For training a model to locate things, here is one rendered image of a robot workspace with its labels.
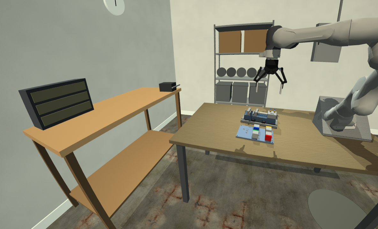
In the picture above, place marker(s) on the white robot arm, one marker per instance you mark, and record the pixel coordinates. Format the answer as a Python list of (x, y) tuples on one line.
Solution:
[(363, 98)]

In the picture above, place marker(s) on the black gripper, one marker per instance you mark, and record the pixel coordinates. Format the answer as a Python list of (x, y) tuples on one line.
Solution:
[(271, 67)]

